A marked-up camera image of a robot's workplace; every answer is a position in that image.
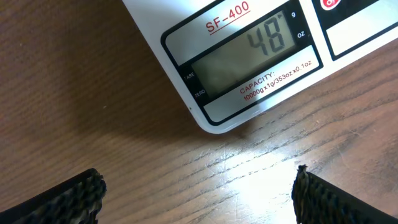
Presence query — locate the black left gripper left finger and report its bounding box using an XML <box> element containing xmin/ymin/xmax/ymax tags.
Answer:
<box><xmin>1</xmin><ymin>168</ymin><xmax>107</xmax><ymax>224</ymax></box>

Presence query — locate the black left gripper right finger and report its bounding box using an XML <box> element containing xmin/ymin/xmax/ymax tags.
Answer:
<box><xmin>292</xmin><ymin>165</ymin><xmax>397</xmax><ymax>224</ymax></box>

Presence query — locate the white digital kitchen scale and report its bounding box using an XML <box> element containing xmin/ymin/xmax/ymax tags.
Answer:
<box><xmin>124</xmin><ymin>0</ymin><xmax>397</xmax><ymax>134</ymax></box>

